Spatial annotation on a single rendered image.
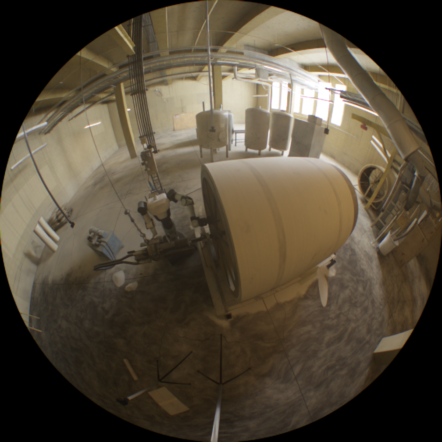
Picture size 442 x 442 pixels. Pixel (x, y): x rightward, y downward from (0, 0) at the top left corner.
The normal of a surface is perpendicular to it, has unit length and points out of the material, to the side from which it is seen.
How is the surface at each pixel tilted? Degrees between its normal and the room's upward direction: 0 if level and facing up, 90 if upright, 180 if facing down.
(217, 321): 0
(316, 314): 0
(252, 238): 43
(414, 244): 90
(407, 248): 90
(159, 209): 84
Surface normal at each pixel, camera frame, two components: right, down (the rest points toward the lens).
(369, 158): -0.96, 0.23
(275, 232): 0.18, -0.01
